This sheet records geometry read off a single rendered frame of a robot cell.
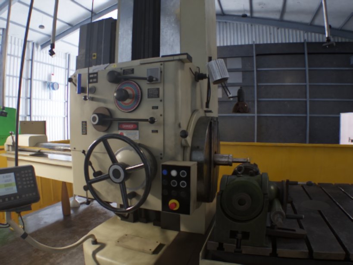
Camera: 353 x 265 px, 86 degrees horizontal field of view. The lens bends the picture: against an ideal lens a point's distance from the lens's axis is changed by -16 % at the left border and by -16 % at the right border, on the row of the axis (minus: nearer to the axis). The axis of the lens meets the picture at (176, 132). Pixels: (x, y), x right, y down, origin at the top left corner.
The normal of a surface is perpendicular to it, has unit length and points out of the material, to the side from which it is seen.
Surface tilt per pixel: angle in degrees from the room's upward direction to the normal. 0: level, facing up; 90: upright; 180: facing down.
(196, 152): 73
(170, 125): 90
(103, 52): 90
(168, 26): 90
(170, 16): 90
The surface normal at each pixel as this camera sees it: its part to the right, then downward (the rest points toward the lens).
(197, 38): -0.34, 0.04
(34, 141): 0.94, 0.02
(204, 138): -0.29, -0.49
